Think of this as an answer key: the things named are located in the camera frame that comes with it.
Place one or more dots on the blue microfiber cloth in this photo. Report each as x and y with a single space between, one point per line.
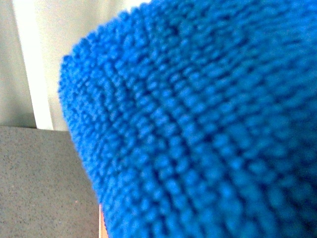
198 118

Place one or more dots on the pink plastic box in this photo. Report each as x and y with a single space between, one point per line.
102 227

